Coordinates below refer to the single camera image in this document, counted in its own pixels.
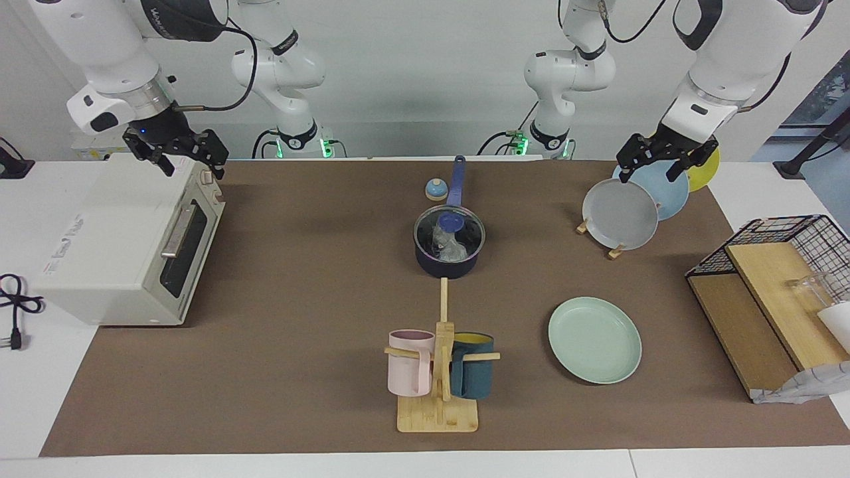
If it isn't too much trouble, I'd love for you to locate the cream toaster oven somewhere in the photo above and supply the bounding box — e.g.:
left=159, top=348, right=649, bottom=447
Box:
left=33, top=153, right=226, bottom=327

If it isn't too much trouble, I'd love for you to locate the brown table mat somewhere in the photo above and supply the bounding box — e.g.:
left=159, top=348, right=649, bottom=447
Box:
left=40, top=159, right=850, bottom=457

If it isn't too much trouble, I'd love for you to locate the yellow plate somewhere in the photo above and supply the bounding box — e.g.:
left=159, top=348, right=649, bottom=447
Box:
left=684, top=146, right=721, bottom=193

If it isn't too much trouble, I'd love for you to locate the clear glass cup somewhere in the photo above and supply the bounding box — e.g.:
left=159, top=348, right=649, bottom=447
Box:
left=787, top=272, right=845, bottom=314

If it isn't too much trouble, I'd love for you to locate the white cup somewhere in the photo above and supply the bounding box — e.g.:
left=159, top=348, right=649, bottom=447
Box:
left=817, top=302, right=850, bottom=354

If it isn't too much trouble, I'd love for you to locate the black power cord with plug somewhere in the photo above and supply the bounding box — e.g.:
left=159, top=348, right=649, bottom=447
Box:
left=0, top=274, right=44, bottom=351

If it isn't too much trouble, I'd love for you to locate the black clamp stand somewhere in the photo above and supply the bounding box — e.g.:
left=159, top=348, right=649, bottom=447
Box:
left=0, top=136, right=35, bottom=179

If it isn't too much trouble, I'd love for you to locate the glass lid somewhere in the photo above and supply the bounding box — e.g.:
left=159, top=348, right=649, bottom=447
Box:
left=413, top=204, right=486, bottom=264

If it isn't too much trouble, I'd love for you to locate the wooden plate rack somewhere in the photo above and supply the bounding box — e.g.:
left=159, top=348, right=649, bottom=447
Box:
left=576, top=212, right=626, bottom=260

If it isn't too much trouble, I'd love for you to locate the black angled stand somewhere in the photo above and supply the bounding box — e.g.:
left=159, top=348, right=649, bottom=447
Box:
left=774, top=110, right=850, bottom=179

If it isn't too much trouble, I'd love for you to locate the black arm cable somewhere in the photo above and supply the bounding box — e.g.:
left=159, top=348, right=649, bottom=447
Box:
left=598, top=0, right=794, bottom=112
left=169, top=17, right=260, bottom=114

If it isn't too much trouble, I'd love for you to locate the teal mug, yellow inside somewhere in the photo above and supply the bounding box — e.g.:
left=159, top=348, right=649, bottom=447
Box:
left=450, top=332, right=495, bottom=400

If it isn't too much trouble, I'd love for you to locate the black right base cable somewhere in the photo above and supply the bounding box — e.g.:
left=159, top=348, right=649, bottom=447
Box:
left=251, top=128, right=281, bottom=160

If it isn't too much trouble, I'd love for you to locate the mint green plate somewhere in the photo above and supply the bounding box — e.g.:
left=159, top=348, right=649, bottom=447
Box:
left=548, top=296, right=643, bottom=385

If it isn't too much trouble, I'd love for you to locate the white power strip box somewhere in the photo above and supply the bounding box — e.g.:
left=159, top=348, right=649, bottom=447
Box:
left=71, top=128, right=128, bottom=160

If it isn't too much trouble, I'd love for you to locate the black wire basket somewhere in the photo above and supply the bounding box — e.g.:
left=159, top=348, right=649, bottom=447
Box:
left=686, top=214, right=850, bottom=303

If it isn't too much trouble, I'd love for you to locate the wooden mug rack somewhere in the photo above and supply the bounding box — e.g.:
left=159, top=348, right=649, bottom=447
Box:
left=384, top=278, right=501, bottom=434

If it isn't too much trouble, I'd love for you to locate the pink mug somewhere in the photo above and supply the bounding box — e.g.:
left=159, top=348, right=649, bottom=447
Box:
left=388, top=329, right=436, bottom=398

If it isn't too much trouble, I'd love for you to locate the light bamboo board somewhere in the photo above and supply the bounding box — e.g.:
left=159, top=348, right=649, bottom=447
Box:
left=725, top=242, right=850, bottom=371

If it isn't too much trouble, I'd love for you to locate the grey plate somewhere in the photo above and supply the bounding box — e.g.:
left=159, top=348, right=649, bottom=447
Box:
left=582, top=178, right=659, bottom=251

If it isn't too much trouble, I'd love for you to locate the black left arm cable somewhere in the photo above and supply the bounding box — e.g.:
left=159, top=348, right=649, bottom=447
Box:
left=598, top=0, right=794, bottom=112

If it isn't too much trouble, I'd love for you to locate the grey cloth bag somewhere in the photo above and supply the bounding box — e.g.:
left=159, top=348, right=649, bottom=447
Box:
left=750, top=360, right=850, bottom=404

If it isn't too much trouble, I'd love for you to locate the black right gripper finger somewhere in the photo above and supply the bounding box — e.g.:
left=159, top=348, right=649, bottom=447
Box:
left=123, top=129, right=177, bottom=177
left=191, top=129, right=230, bottom=181

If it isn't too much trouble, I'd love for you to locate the black base cable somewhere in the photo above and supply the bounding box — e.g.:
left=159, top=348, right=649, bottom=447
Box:
left=477, top=100, right=540, bottom=157
left=251, top=128, right=281, bottom=160

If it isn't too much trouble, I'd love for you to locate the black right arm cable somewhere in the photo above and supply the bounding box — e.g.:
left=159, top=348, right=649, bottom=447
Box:
left=169, top=17, right=260, bottom=114

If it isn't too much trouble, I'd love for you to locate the black left base cable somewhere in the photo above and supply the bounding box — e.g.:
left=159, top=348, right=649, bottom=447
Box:
left=477, top=100, right=540, bottom=157

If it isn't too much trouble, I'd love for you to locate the light blue plate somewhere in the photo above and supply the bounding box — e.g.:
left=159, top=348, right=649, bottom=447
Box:
left=612, top=159, right=690, bottom=221

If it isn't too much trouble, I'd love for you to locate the dark blue pot, long handle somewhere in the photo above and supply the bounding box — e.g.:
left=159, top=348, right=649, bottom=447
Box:
left=414, top=155, right=487, bottom=279

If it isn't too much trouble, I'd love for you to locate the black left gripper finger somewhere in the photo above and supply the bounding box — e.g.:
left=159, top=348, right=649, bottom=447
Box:
left=616, top=133, right=656, bottom=184
left=665, top=137, right=720, bottom=184

